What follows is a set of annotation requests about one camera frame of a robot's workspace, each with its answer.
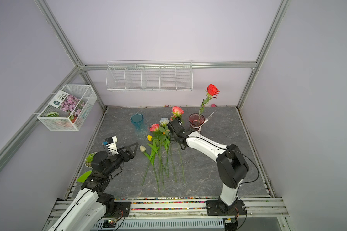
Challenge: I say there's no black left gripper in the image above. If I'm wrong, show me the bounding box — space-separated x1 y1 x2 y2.
104 142 138 176

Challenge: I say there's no white tulip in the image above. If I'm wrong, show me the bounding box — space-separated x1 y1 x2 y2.
139 145 155 185

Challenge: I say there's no white blue rose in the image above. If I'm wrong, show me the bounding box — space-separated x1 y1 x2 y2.
160 117 171 178

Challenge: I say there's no pink rose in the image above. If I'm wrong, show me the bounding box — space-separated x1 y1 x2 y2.
171 106 186 183
148 123 166 189

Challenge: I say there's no yellow tulip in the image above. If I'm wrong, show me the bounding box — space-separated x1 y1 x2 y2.
147 135 160 192

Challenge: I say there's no red rose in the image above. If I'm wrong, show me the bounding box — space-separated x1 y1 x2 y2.
197 84 220 125

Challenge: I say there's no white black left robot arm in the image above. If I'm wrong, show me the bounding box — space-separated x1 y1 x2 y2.
49 142 139 231

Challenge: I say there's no teal glass vase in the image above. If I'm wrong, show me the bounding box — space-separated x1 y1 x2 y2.
131 114 148 137

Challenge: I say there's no red grey glass vase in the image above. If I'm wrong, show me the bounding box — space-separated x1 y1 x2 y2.
189 113 205 132

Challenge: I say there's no green garden trowel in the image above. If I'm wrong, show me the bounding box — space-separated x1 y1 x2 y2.
77 170 92 183

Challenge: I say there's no flower seed packet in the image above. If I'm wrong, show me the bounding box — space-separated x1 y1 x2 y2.
49 90 86 116

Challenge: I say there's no striped green ball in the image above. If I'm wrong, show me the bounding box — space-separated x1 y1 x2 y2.
46 112 60 117

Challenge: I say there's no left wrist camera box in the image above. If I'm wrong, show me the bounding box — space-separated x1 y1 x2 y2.
103 136 118 156

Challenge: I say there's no long white wire basket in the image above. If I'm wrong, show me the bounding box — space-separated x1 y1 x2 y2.
106 60 193 91

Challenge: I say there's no white wire side basket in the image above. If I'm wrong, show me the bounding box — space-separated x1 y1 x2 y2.
37 84 97 131

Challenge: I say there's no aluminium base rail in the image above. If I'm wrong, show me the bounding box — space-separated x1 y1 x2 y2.
41 197 291 231

